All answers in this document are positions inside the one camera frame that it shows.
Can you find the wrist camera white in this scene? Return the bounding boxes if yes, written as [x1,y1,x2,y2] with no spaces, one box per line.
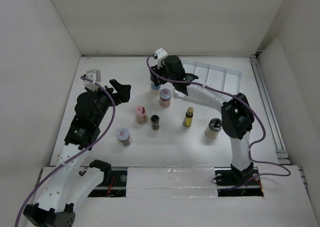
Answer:
[152,48,168,64]
[83,69,101,92]

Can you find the tall jar silver lid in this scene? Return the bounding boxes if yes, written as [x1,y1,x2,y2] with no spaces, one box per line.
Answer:
[150,82,161,90]

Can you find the small black pepper grinder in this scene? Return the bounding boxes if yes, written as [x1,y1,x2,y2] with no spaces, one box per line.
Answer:
[150,115,160,131]

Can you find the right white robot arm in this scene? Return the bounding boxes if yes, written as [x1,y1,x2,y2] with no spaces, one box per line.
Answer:
[146,54,255,188]

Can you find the pink lid spice bottle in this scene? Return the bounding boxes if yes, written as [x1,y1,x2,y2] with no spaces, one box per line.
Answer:
[135,105,148,124]

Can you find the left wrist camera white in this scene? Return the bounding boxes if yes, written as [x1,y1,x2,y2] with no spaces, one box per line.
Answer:
[83,69,101,92]

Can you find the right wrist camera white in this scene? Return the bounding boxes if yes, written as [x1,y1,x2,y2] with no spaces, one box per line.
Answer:
[152,48,168,64]

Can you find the white divided tray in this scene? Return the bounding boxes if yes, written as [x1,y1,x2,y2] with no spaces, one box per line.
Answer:
[182,61,242,95]

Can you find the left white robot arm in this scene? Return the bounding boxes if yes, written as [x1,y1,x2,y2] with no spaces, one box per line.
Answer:
[23,77,131,227]

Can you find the dark jar white lid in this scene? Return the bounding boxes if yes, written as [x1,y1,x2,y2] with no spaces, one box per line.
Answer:
[116,127,132,147]

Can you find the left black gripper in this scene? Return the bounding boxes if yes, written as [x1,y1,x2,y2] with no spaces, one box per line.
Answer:
[87,79,130,126]

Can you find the yellow bottle cork cap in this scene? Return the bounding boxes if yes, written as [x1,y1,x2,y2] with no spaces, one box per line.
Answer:
[183,107,194,127]

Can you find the jar black lid beige contents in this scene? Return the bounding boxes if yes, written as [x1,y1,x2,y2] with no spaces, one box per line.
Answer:
[205,118,222,139]

